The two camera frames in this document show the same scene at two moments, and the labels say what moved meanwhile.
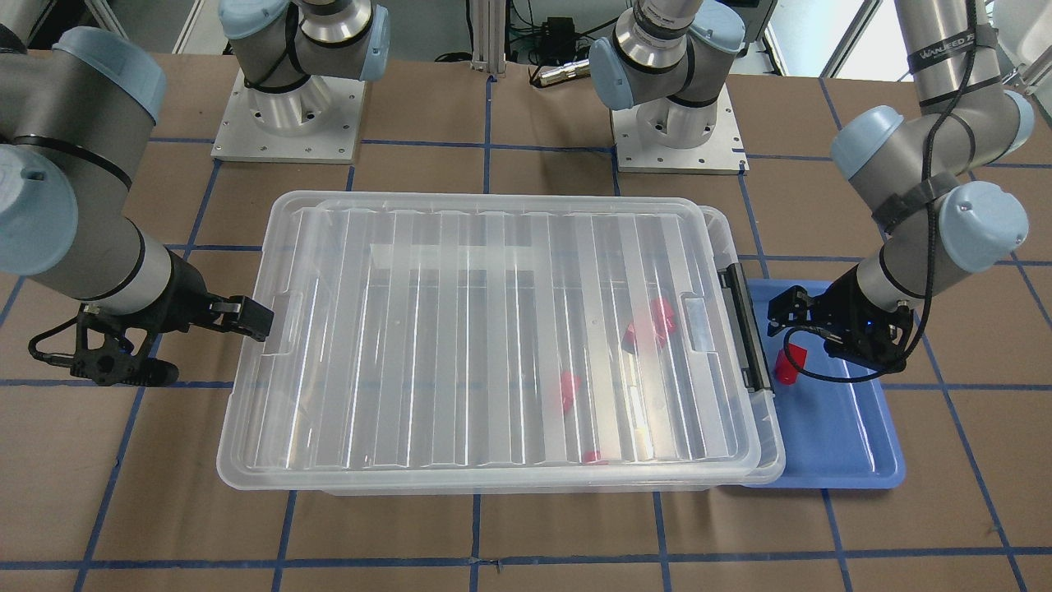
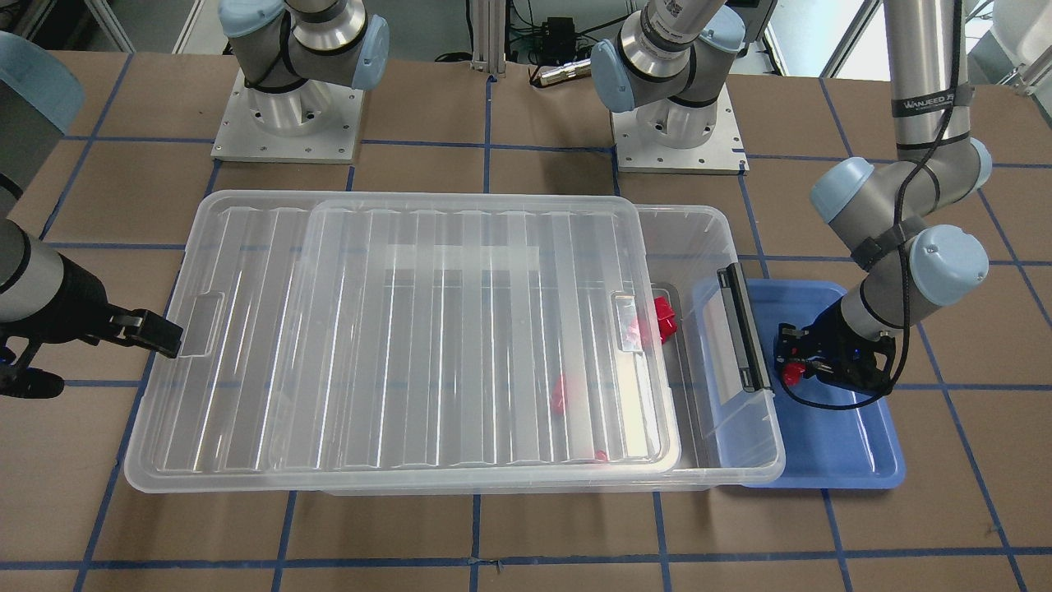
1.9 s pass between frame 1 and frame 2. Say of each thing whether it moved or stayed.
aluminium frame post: stayed
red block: stayed
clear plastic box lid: moved
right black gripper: moved
